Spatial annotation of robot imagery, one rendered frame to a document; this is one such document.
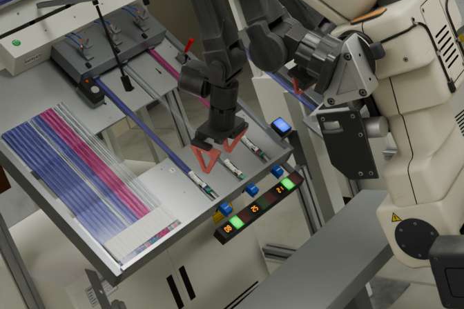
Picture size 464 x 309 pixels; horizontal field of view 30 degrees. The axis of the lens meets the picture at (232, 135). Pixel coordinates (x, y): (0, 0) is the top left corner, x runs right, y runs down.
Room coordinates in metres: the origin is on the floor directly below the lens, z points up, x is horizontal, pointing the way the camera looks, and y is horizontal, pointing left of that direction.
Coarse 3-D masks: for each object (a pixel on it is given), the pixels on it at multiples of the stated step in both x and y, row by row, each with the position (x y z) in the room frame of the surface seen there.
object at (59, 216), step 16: (0, 144) 2.25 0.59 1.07; (0, 160) 2.26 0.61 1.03; (16, 160) 2.22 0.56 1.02; (16, 176) 2.22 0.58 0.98; (32, 176) 2.18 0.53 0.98; (32, 192) 2.17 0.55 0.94; (48, 192) 2.15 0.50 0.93; (48, 208) 2.13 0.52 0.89; (64, 224) 2.09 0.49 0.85; (80, 240) 2.06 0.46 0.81; (96, 256) 2.02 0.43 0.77; (112, 272) 1.98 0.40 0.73
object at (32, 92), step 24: (168, 48) 2.67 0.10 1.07; (0, 72) 2.47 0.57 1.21; (24, 72) 2.49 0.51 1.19; (48, 72) 2.50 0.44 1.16; (120, 72) 2.55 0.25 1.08; (144, 72) 2.57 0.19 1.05; (168, 72) 2.58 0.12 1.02; (0, 96) 2.40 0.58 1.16; (24, 96) 2.42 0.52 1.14; (48, 96) 2.43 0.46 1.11; (72, 96) 2.44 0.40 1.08; (120, 96) 2.47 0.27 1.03; (144, 96) 2.49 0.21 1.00; (0, 120) 2.33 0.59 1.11; (24, 120) 2.34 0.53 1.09; (96, 120) 2.38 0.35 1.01; (120, 120) 2.41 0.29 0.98
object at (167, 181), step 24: (216, 144) 2.38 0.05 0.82; (240, 144) 2.40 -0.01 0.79; (264, 144) 2.41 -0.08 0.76; (168, 168) 2.28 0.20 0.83; (192, 168) 2.30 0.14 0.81; (216, 168) 2.31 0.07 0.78; (240, 168) 2.32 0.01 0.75; (168, 192) 2.22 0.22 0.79; (192, 192) 2.23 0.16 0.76; (216, 192) 2.24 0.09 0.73; (96, 240) 2.06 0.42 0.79
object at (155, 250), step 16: (272, 160) 2.34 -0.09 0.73; (256, 176) 2.30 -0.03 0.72; (224, 192) 2.22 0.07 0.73; (240, 192) 2.29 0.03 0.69; (208, 208) 2.17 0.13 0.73; (192, 224) 2.15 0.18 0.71; (160, 240) 2.06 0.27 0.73; (176, 240) 2.13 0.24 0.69; (144, 256) 2.03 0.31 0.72; (128, 272) 2.02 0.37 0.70
